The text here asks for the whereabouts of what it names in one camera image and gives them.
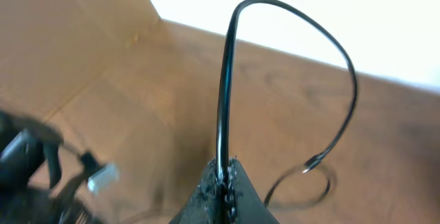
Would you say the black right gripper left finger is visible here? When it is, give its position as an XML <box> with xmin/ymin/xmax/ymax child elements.
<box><xmin>170</xmin><ymin>159</ymin><xmax>222</xmax><ymax>224</ymax></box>

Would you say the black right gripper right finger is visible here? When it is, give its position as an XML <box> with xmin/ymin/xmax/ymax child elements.
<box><xmin>225</xmin><ymin>159</ymin><xmax>278</xmax><ymax>224</ymax></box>

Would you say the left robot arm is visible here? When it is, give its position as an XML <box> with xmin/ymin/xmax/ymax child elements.
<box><xmin>1</xmin><ymin>111</ymin><xmax>103</xmax><ymax>223</ymax></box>

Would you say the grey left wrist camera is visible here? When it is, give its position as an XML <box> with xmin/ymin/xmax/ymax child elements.
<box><xmin>87</xmin><ymin>164</ymin><xmax>120</xmax><ymax>195</ymax></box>

